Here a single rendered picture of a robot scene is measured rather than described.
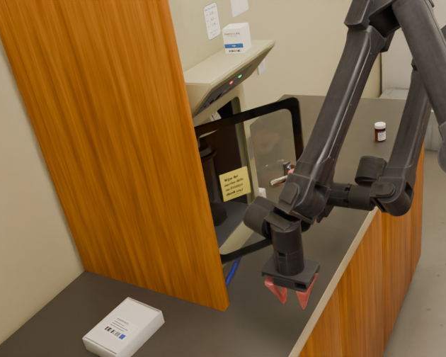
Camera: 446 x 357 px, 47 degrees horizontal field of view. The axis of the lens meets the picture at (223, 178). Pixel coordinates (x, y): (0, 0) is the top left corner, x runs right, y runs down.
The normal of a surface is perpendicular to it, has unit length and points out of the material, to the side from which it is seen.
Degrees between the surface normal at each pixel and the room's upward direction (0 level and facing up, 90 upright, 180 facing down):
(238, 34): 90
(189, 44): 90
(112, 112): 90
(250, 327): 0
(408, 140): 33
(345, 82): 45
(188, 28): 90
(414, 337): 0
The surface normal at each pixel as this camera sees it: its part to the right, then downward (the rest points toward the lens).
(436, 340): -0.16, -0.87
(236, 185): 0.39, 0.39
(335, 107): -0.64, -0.31
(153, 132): -0.50, 0.48
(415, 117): -0.53, -0.50
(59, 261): 0.85, 0.12
